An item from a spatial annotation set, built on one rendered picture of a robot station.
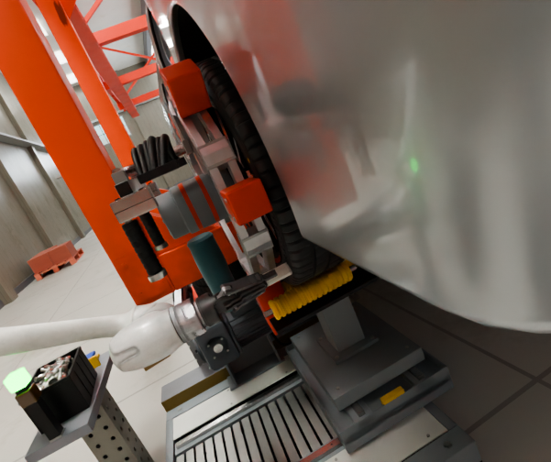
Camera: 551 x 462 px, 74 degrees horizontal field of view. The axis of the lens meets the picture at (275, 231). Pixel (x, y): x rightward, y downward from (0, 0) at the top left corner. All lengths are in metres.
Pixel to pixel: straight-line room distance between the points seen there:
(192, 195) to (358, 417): 0.75
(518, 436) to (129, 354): 1.00
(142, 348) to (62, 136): 0.90
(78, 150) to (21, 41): 0.38
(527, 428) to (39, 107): 1.77
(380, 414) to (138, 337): 0.68
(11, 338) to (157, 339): 0.31
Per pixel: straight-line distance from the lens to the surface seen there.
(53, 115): 1.54
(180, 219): 1.00
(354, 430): 1.15
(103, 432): 1.47
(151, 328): 0.87
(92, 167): 1.51
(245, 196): 0.71
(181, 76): 0.84
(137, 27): 7.36
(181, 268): 1.53
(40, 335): 1.01
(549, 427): 1.29
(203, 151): 0.79
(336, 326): 1.21
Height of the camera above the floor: 0.96
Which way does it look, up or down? 15 degrees down
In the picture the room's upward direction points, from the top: 23 degrees counter-clockwise
